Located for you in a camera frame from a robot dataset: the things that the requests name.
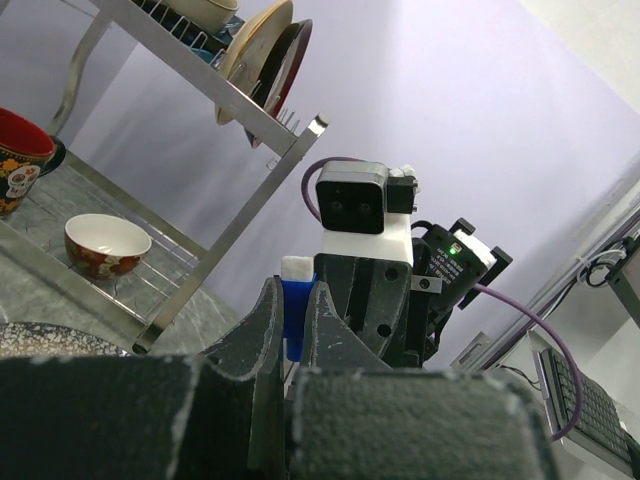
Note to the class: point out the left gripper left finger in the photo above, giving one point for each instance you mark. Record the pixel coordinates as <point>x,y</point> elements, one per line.
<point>213,415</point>

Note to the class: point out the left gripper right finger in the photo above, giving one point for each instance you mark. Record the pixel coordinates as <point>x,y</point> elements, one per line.
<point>353,418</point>

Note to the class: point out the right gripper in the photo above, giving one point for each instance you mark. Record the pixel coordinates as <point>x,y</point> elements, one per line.
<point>369,313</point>

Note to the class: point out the dark blue pen cap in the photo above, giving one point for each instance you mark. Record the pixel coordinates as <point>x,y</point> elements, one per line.
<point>297,280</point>

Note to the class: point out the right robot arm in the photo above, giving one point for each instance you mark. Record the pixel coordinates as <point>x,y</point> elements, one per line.
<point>460,262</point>

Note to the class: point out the metal dish rack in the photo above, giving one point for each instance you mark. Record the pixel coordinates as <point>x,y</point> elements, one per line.
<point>155,136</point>

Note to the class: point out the small white red bowl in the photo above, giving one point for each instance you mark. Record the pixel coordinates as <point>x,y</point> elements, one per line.
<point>104,247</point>

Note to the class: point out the speckled blue rim plate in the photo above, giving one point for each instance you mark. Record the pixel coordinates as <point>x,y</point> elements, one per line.
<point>29,339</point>

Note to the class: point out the black monitor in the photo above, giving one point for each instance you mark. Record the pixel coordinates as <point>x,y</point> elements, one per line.
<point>623,279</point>

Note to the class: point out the brown rim white plate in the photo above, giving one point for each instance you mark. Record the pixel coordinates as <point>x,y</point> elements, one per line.
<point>285,65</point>

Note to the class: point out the beige plate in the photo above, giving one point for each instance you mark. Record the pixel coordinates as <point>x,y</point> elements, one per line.
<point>246,63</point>

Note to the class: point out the blue dish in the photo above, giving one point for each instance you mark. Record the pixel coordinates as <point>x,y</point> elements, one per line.
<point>209,48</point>

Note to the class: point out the cream ceramic bowl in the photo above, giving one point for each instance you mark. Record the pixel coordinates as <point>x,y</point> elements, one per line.
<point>210,15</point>

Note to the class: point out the red skull mug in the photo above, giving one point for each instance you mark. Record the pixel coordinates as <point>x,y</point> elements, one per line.
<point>27,153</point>

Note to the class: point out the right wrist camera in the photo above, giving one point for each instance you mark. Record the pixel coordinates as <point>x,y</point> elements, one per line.
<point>364,207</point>

